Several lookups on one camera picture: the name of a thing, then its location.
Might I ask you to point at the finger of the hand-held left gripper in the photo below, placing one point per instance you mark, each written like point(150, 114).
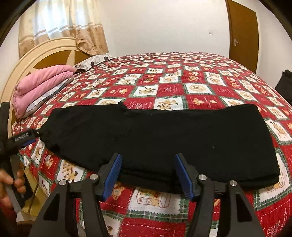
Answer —
point(22, 139)

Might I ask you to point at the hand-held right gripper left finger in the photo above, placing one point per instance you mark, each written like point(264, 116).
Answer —
point(113, 175)

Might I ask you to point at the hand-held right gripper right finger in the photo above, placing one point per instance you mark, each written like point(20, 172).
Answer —
point(183, 177)

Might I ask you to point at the black pants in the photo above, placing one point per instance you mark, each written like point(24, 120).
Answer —
point(148, 141)

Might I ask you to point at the person's left hand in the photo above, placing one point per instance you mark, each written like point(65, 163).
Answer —
point(20, 182)

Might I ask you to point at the grey floral pillow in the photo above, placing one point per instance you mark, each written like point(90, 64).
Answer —
point(45, 98)

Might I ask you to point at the pink folded blanket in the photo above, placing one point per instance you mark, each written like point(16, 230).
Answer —
point(38, 84)

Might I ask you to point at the cream wooden headboard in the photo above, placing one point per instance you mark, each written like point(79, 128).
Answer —
point(45, 46)

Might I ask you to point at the red patchwork printed quilt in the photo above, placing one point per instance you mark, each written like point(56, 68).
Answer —
point(182, 75)

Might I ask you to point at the white patterned pillow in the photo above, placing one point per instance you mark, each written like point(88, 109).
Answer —
point(93, 61)

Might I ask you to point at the beige embroidered curtain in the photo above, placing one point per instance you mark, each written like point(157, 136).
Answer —
point(68, 18)

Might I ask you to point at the black folding chair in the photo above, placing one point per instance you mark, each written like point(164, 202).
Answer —
point(285, 86)

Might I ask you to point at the brown wooden door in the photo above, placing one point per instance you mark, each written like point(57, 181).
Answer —
point(243, 27)

